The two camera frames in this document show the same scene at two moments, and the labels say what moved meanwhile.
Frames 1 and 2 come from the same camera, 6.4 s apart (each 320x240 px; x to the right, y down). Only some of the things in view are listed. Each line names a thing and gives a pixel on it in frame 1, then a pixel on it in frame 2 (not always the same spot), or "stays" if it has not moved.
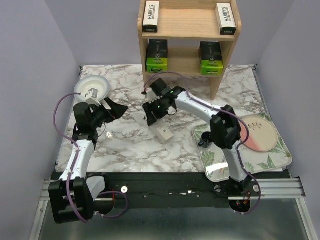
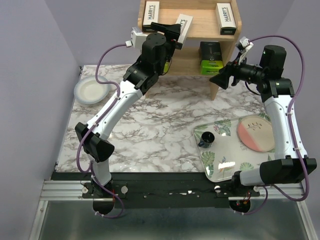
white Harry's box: x=226 y=18 stays
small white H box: x=163 y=134 → x=185 y=21
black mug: x=206 y=140 stays
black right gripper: x=148 y=108 → x=232 y=68
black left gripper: x=116 y=111 → x=173 y=32
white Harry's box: x=150 y=16 stays
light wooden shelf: x=183 y=23 stays
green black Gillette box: x=210 y=59 stays
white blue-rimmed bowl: x=86 y=83 stays
